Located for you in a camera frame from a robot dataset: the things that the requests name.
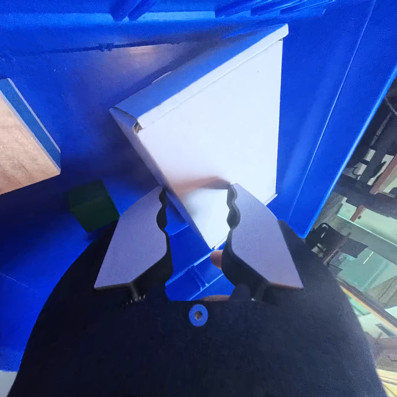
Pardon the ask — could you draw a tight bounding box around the blue plastic bin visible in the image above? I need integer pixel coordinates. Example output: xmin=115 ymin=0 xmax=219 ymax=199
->
xmin=0 ymin=0 xmax=397 ymax=372

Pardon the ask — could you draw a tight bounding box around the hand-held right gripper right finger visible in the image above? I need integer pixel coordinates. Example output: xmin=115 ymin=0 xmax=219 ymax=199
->
xmin=221 ymin=183 xmax=304 ymax=301

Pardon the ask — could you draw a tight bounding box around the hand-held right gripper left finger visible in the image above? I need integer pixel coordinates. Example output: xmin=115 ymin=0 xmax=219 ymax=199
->
xmin=94 ymin=185 xmax=173 ymax=298

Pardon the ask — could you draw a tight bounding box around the white cardboard box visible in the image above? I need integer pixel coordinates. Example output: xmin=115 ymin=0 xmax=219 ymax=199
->
xmin=109 ymin=24 xmax=289 ymax=250

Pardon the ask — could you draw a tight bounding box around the light wooden block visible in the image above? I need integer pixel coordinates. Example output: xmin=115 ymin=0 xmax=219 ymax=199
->
xmin=0 ymin=78 xmax=61 ymax=195

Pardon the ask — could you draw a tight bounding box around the green wooden cube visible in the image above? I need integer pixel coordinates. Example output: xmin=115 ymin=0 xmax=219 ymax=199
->
xmin=68 ymin=181 xmax=120 ymax=232

